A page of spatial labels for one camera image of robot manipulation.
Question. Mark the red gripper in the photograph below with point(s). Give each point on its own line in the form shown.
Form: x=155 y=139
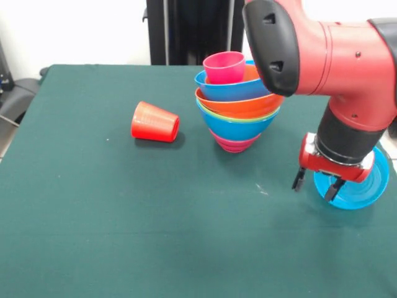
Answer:
x=310 y=163

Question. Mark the small blue flat-bottomed bowl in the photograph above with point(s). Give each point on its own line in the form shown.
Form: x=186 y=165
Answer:
x=369 y=192

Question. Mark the pink plastic bowl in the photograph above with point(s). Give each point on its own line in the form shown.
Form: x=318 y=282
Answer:
x=235 y=146

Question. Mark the large blue plastic bowl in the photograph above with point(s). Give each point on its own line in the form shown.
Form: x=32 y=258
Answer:
x=229 y=90
x=239 y=130

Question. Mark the green plastic bowl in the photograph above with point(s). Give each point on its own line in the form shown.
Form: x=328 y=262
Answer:
x=245 y=118

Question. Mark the small orange flat-bottomed bowl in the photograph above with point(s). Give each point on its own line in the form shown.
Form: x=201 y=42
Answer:
x=251 y=73

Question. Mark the pink plastic cup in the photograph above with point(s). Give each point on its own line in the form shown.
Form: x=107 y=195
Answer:
x=223 y=69

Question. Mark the red plastic cup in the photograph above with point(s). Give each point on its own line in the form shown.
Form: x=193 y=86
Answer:
x=152 y=122

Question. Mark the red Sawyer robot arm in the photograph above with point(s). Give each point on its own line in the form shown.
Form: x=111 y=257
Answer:
x=341 y=62

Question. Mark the dark green tablecloth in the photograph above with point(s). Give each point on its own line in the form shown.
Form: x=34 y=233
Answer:
x=186 y=232

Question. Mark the black stand base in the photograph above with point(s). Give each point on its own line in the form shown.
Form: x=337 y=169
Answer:
x=18 y=96

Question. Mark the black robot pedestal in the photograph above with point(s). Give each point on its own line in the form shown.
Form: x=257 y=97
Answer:
x=192 y=31

